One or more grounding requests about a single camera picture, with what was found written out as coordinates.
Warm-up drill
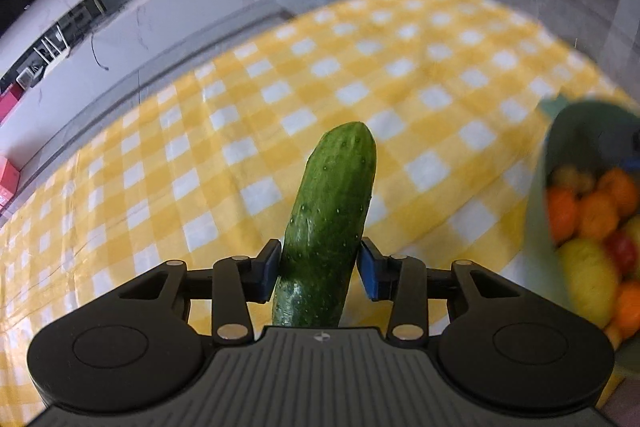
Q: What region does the green colander bowl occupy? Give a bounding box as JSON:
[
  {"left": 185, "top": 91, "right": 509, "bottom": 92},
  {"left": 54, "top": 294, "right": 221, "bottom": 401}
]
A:
[{"left": 522, "top": 94, "right": 640, "bottom": 378}]

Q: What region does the white marble tv console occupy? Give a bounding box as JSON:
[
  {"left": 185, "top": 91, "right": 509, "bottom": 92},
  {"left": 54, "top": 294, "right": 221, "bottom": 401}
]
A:
[{"left": 0, "top": 0, "right": 366, "bottom": 158}]

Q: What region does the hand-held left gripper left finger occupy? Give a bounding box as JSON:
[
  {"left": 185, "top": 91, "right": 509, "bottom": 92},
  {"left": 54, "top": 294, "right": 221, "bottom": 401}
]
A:
[{"left": 117, "top": 239, "right": 282, "bottom": 344}]

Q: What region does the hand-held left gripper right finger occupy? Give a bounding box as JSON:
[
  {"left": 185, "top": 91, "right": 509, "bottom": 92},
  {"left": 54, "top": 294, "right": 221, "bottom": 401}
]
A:
[{"left": 359, "top": 238, "right": 523, "bottom": 344}]

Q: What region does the pink flat box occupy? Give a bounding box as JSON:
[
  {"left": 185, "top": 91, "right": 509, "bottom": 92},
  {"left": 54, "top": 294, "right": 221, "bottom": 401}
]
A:
[{"left": 0, "top": 84, "right": 25, "bottom": 120}]

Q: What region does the red cherry tomato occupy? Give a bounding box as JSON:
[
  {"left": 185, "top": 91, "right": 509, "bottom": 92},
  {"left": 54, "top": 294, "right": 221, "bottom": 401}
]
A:
[{"left": 602, "top": 229, "right": 638, "bottom": 275}]

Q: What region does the white router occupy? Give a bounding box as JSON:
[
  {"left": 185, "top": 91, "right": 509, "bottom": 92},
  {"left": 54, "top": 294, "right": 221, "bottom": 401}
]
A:
[{"left": 32, "top": 34, "right": 71, "bottom": 70}]

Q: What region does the green cucumber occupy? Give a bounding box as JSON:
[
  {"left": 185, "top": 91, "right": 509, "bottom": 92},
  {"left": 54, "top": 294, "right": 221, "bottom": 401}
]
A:
[{"left": 271, "top": 122, "right": 377, "bottom": 330}]

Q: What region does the pink storage box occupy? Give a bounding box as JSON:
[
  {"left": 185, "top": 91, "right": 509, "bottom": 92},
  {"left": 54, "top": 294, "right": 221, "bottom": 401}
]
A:
[{"left": 0, "top": 154, "right": 23, "bottom": 208}]

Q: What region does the yellow checked tablecloth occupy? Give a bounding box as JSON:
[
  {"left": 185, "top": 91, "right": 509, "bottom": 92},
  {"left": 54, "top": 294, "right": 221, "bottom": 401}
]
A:
[{"left": 0, "top": 0, "right": 640, "bottom": 427}]

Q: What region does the yellow lemon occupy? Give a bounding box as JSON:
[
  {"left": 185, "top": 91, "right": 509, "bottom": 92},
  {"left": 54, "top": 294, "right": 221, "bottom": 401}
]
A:
[{"left": 557, "top": 238, "right": 623, "bottom": 328}]

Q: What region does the black hanging cable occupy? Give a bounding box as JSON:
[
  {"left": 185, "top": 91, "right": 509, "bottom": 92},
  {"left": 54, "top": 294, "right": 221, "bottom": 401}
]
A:
[{"left": 90, "top": 32, "right": 110, "bottom": 70}]

